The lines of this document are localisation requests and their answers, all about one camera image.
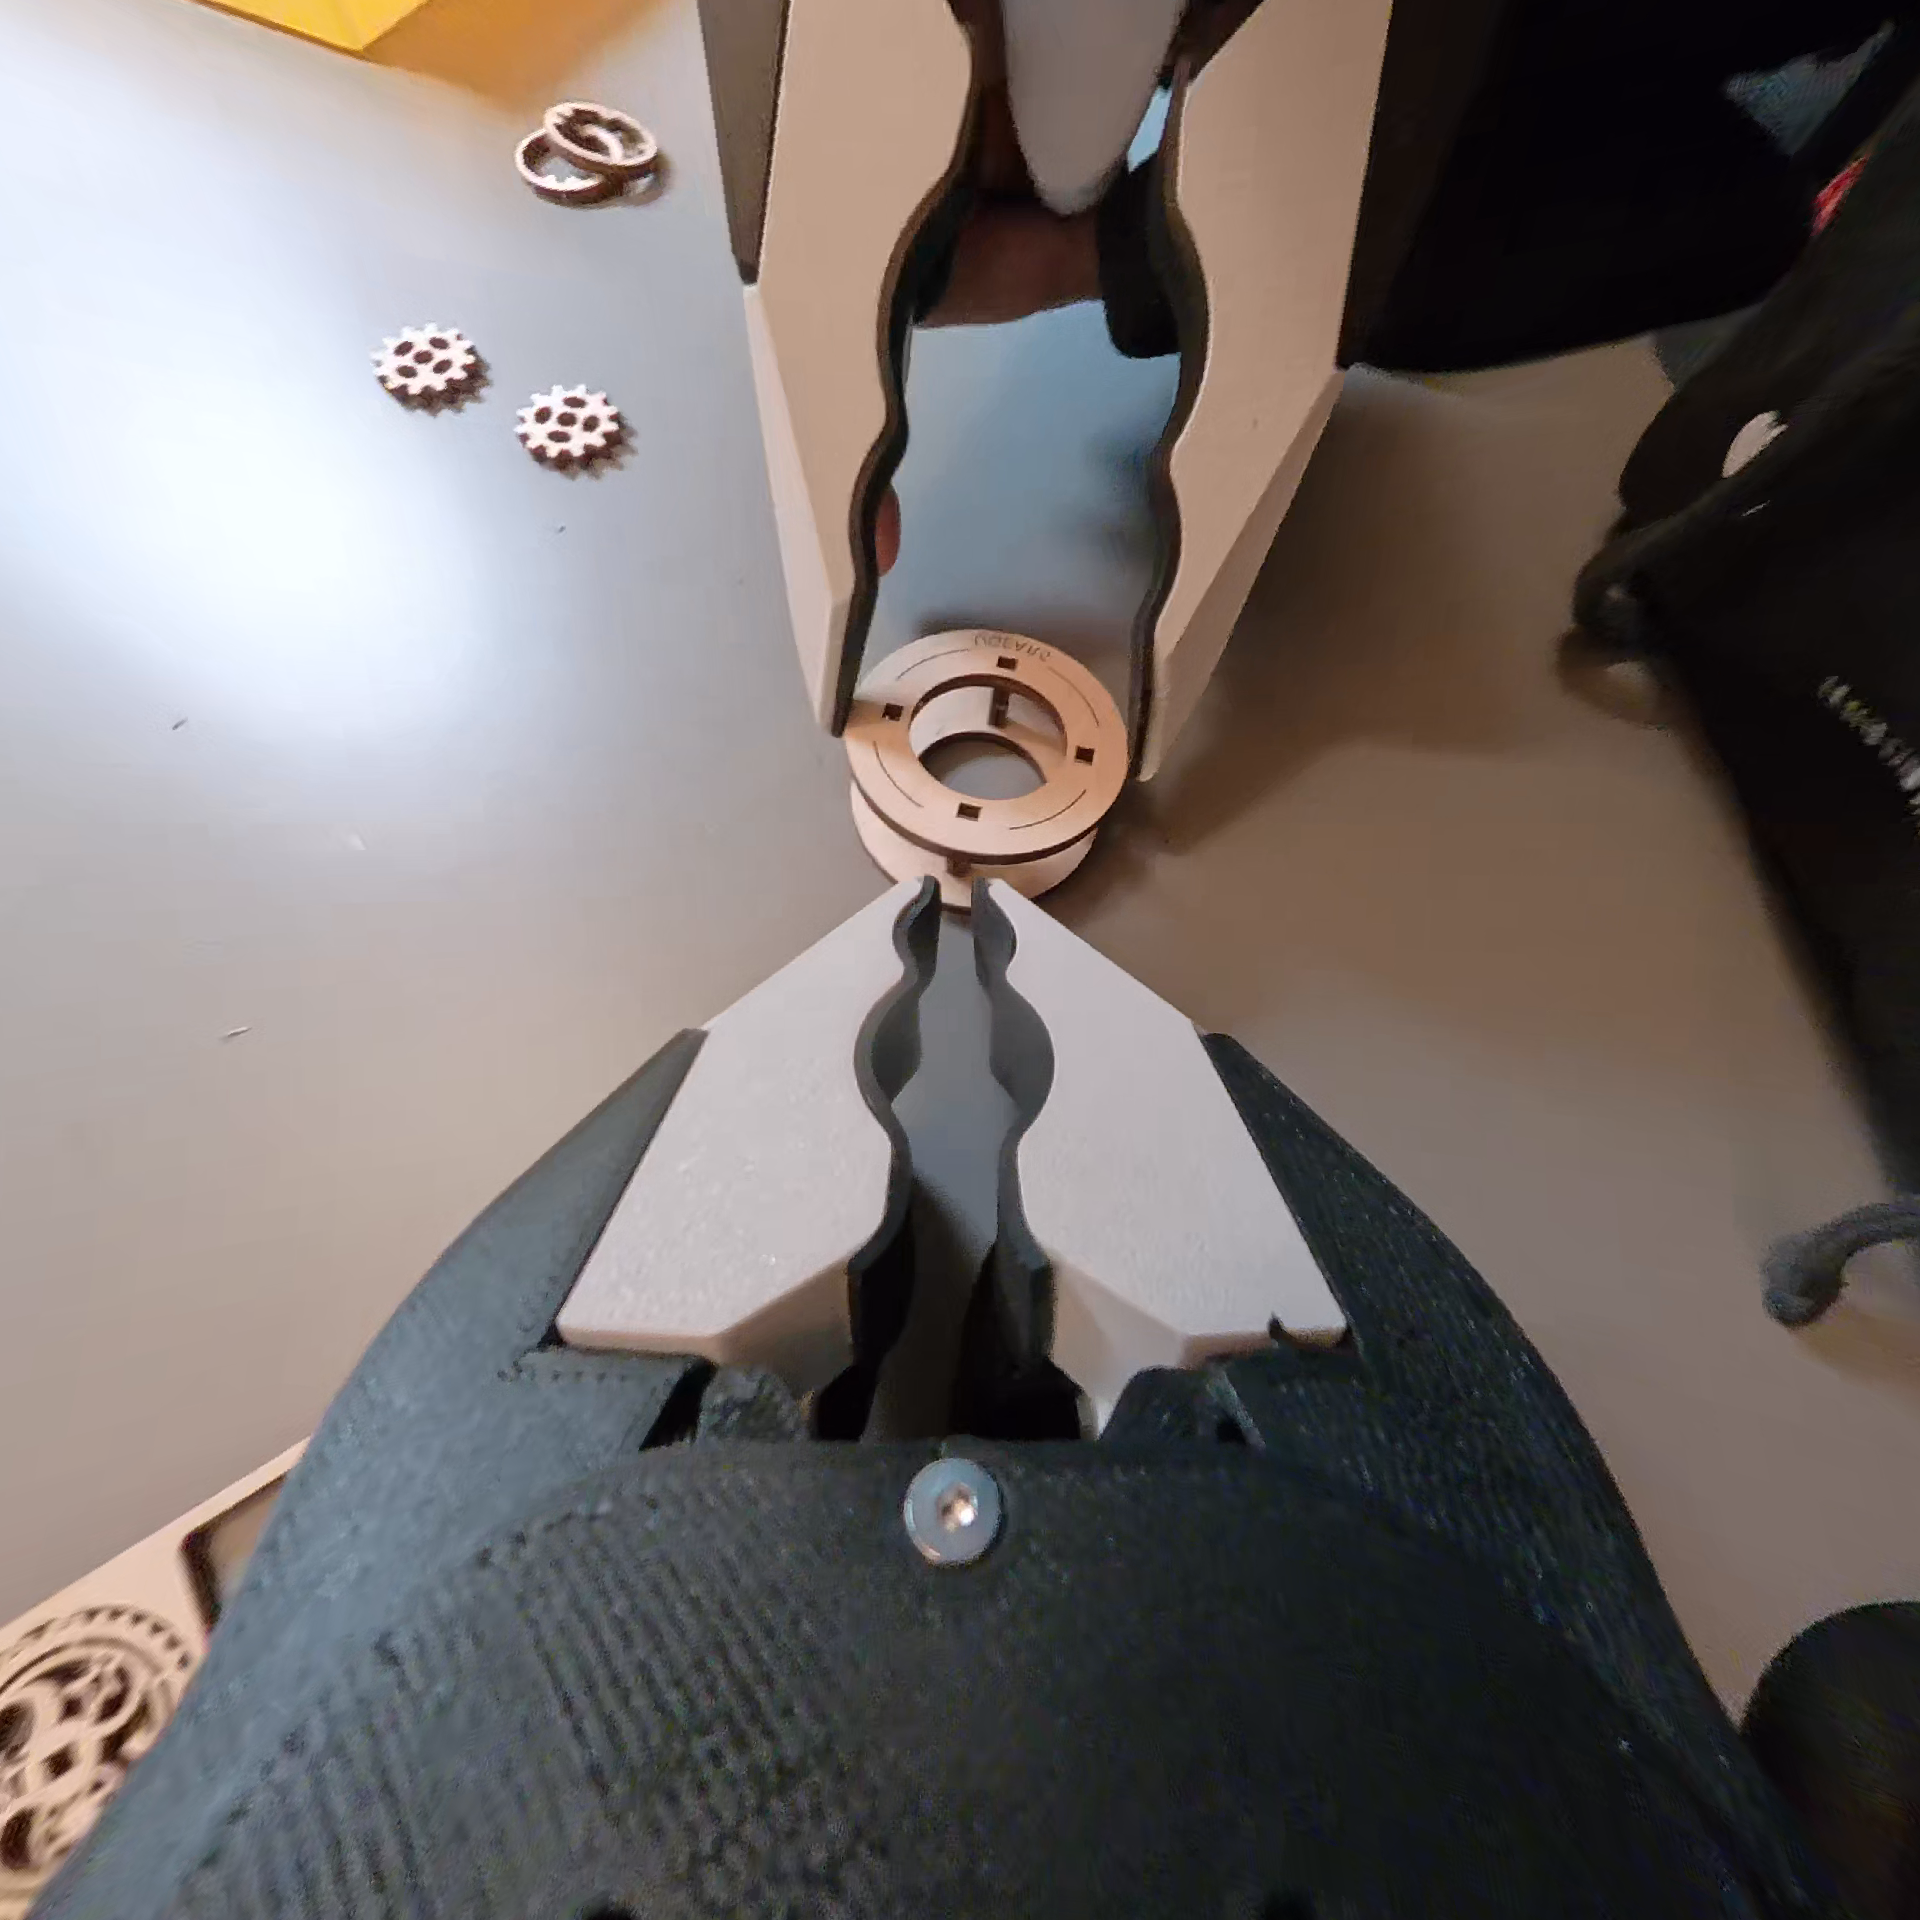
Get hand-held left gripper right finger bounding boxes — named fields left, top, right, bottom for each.
left=966, top=877, right=1352, bottom=1434

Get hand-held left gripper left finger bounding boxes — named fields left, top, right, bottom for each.
left=556, top=877, right=948, bottom=1390

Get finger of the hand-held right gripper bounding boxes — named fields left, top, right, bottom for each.
left=1128, top=0, right=1395, bottom=784
left=741, top=0, right=993, bottom=740

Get wooden spool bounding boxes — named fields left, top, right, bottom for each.
left=845, top=628, right=1129, bottom=910

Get person's right forearm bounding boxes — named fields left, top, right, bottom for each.
left=1350, top=0, right=1803, bottom=377

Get person's left forearm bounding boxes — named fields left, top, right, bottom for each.
left=1740, top=1604, right=1920, bottom=1920

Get person's right hand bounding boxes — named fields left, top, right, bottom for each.
left=919, top=209, right=1114, bottom=328

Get wooden gear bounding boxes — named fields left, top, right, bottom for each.
left=373, top=321, right=493, bottom=418
left=514, top=384, right=635, bottom=480

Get yellow plastic bin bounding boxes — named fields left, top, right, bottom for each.
left=202, top=0, right=662, bottom=84

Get person's black hoodie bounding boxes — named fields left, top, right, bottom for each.
left=1566, top=0, right=1920, bottom=1329

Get laser-cut wooden sheet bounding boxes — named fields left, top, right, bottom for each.
left=0, top=1441, right=308, bottom=1915

